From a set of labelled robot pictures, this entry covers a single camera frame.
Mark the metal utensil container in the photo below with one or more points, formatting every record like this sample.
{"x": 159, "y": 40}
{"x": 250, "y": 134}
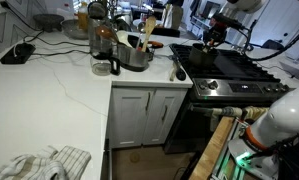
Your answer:
{"x": 132, "y": 58}

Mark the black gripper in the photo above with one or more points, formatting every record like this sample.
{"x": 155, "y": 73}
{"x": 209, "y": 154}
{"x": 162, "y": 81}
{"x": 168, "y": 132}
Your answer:
{"x": 216, "y": 32}

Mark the large wooden spatula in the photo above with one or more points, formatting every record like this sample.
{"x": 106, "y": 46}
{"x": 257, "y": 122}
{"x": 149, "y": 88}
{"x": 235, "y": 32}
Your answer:
{"x": 149, "y": 28}

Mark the black griddle plate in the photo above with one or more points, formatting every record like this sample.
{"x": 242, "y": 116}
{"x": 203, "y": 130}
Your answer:
{"x": 235, "y": 66}

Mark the white plastic spoon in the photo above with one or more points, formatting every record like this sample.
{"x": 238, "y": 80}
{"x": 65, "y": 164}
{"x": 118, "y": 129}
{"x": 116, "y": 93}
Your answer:
{"x": 123, "y": 38}

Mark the silver range knob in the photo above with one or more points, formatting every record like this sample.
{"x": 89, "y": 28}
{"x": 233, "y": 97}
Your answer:
{"x": 213, "y": 84}
{"x": 202, "y": 85}

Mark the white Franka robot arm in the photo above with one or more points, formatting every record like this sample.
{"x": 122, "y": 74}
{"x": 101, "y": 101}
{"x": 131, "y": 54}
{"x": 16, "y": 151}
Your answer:
{"x": 287, "y": 116}

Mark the metal mixing bowl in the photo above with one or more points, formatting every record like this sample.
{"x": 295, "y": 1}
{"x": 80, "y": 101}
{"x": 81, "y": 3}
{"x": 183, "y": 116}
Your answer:
{"x": 73, "y": 29}

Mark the narrow white cabinet door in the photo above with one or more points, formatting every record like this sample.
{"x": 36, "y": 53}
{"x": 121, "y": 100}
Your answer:
{"x": 164, "y": 115}

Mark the wide white cabinet door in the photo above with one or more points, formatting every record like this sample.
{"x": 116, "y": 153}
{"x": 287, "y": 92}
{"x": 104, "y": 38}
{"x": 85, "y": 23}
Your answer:
{"x": 129, "y": 116}

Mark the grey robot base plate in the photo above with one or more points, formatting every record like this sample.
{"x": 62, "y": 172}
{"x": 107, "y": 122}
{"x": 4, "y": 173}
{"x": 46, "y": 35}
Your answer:
{"x": 252, "y": 158}

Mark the wooden butcher block table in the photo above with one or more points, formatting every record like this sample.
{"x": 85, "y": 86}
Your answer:
{"x": 213, "y": 150}

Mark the dark cooking pot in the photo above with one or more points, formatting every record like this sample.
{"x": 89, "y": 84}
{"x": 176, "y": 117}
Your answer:
{"x": 200, "y": 58}

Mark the orange bottle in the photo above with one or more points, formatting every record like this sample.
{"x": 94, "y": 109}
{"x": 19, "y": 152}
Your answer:
{"x": 83, "y": 16}

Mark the slim wooden spoon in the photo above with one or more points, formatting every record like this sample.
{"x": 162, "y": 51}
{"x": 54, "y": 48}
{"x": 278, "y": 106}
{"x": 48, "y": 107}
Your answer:
{"x": 173, "y": 72}

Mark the dark stone bowl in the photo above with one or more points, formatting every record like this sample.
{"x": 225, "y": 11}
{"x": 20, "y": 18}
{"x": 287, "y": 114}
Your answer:
{"x": 48, "y": 21}

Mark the black plastic spoon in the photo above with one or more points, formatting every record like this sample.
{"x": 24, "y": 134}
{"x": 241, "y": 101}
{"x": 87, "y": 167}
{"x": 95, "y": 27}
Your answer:
{"x": 179, "y": 71}

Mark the striped dish towel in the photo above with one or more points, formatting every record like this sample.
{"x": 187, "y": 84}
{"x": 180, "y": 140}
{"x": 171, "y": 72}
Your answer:
{"x": 44, "y": 164}

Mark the black flat device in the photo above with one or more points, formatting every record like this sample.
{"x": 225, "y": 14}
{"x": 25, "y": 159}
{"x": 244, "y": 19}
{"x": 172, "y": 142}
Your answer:
{"x": 17, "y": 53}

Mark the black gas stove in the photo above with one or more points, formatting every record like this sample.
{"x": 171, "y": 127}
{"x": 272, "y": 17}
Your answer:
{"x": 229, "y": 90}

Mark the glass coffee press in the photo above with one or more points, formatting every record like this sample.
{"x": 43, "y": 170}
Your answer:
{"x": 101, "y": 50}

